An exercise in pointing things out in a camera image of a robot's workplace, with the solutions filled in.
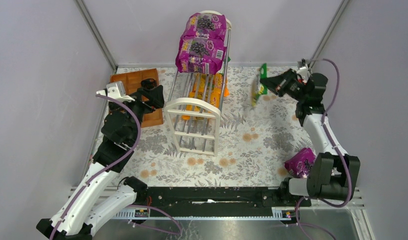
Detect yellow green candy bag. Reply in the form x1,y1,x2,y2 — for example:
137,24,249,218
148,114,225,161
251,63,267,107

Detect orange candy bag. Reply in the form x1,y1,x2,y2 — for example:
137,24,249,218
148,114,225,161
184,89,224,113
191,73,224,95

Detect purple grape candy bag front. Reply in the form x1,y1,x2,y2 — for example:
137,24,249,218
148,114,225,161
175,36,227,75

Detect purple grape candy bag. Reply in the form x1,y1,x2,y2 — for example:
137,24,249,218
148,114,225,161
283,147,316,179
175,36,227,75
181,12,227,41

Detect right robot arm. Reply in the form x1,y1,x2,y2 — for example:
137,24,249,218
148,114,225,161
258,69,360,208

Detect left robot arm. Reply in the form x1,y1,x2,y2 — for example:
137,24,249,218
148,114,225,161
36,81,165,240

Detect cream and metal shelf rack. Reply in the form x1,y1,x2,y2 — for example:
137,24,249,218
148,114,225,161
163,10,232,157

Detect brown wooden compartment tray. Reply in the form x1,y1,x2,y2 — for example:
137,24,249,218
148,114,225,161
110,68,164,128

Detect floral table mat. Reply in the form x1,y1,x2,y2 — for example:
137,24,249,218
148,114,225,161
109,67,313,187

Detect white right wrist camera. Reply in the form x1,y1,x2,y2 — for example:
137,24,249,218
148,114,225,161
296,58,312,79

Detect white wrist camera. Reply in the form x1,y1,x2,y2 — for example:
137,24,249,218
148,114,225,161
96,81,135,103
296,58,312,79

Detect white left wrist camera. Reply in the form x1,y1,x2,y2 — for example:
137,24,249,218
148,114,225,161
96,81,135,103

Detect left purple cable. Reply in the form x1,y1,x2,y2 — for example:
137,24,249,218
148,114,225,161
49,93,142,240

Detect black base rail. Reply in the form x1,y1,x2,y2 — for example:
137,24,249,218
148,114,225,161
133,186,300,219

